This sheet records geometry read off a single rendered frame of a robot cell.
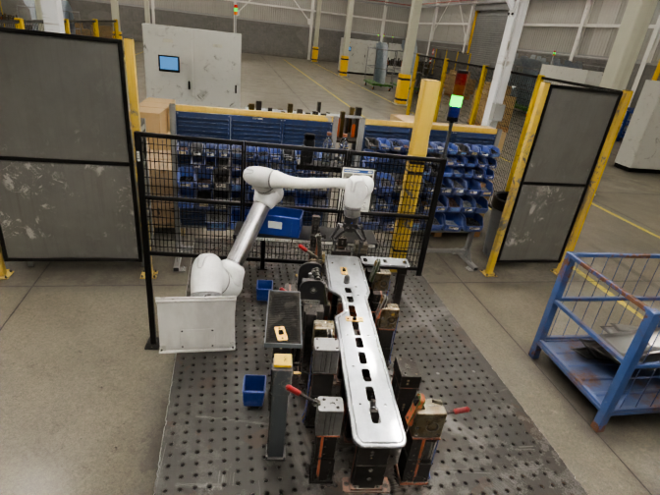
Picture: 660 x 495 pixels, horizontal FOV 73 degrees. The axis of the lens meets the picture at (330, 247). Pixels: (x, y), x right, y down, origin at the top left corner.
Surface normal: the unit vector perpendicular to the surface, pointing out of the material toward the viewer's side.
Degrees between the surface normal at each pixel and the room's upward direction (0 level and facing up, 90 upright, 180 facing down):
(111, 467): 0
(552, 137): 91
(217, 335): 90
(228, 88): 90
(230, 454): 0
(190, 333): 90
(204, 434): 0
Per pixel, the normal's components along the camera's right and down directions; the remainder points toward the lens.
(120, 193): 0.19, 0.47
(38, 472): 0.11, -0.90
